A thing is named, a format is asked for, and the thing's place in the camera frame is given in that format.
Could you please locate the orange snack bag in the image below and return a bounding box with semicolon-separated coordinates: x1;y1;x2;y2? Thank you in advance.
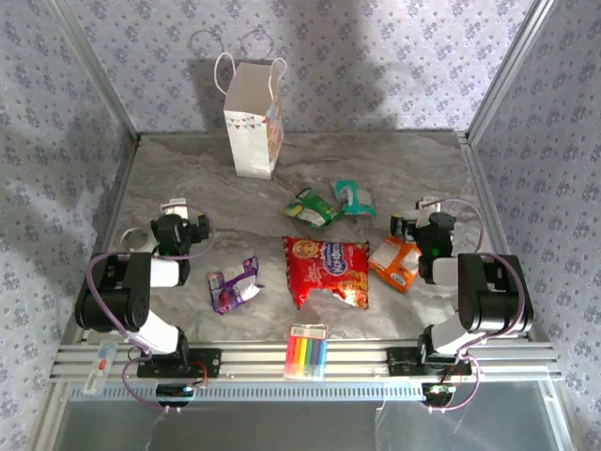
368;234;422;295

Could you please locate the teal snack bag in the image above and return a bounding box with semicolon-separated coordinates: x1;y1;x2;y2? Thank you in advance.
330;179;378;217

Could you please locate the purple snack bag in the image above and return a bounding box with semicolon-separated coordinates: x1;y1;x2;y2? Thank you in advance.
207;256;265;315

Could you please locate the red snack bag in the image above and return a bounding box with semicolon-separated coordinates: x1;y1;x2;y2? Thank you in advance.
283;236;371;310

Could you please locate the white paper gift bag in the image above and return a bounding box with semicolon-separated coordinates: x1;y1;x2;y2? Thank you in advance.
214;52;288;179

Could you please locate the green snack bag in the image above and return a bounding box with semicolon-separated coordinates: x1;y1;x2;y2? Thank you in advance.
281;187;344;230

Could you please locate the white tape roll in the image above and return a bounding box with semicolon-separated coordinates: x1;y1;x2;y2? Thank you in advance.
119;226;156;255

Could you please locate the clear packet with red item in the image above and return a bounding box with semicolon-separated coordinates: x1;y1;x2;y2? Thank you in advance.
83;341;117;396

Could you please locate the pack of coloured markers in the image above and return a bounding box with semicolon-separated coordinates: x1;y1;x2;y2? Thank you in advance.
284;323;329;381

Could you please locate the left controller board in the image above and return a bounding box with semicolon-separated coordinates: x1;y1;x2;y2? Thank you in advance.
156;382;194;408

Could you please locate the controller board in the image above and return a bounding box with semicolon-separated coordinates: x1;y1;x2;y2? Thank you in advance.
156;382;194;408
421;382;457;406

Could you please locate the right controller board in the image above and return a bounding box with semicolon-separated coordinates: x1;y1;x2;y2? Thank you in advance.
421;382;457;406

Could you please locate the grey front panel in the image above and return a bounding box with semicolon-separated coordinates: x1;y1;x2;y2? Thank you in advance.
60;398;562;451

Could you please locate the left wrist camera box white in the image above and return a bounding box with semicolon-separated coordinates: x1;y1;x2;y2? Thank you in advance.
159;198;190;220

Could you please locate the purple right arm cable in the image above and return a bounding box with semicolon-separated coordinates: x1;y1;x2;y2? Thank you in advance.
429;197;525;414

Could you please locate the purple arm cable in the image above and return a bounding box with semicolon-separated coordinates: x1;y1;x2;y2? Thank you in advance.
429;197;525;414
87;225;217;414

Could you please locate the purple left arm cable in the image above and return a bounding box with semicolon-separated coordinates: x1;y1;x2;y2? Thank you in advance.
87;225;217;414

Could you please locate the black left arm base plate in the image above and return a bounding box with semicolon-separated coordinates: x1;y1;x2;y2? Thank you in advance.
136;348;222;379

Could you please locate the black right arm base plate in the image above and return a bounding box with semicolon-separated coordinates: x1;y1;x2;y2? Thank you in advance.
387;346;473;377

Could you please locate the aluminium mounting rail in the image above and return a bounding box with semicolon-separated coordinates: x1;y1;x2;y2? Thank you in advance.
49;341;564;384

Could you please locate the grey slotted cable duct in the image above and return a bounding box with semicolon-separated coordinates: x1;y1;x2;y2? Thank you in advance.
69;381;550;401

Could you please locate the aluminium frame post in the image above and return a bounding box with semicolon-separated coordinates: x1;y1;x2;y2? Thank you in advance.
464;0;558;142
46;0;143;142

